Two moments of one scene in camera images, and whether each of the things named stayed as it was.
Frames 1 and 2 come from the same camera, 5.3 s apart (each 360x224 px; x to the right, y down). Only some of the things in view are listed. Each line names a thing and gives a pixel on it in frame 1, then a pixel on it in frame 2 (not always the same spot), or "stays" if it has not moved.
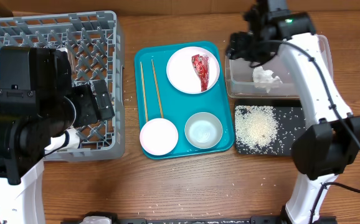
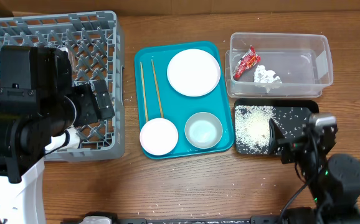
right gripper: x=236 y=47 → x=295 y=147
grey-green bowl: x=203 y=130 stays
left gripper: x=90 y=114 stays
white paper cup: x=58 y=142 stays
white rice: x=256 y=130 stays
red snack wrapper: x=201 y=65 → x=248 y=60
